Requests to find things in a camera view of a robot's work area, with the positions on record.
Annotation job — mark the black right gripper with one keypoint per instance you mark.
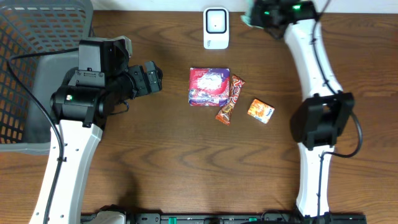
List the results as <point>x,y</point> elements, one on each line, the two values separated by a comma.
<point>258,4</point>

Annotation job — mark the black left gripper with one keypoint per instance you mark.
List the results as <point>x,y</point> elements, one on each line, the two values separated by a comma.
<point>152,78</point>

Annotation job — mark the red purple snack packet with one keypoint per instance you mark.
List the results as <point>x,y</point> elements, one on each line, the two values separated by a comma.
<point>208,86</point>

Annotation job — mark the red orange candy bar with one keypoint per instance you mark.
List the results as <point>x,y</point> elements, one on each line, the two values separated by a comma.
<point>224,115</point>

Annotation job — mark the small orange snack box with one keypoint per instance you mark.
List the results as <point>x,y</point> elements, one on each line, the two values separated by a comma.
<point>261,111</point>

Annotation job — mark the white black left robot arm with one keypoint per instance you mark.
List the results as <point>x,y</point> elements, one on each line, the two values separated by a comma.
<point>80,108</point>

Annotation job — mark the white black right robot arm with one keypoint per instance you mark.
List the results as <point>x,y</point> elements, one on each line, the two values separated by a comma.
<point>325,109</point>

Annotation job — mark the white barcode scanner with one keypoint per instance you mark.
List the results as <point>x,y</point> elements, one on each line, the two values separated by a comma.
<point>215,28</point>

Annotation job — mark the grey plastic mesh basket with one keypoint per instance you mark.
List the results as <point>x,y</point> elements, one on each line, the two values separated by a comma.
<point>38,42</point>

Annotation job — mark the black mounting rail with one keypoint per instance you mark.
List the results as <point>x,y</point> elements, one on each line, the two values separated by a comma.
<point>113,214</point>

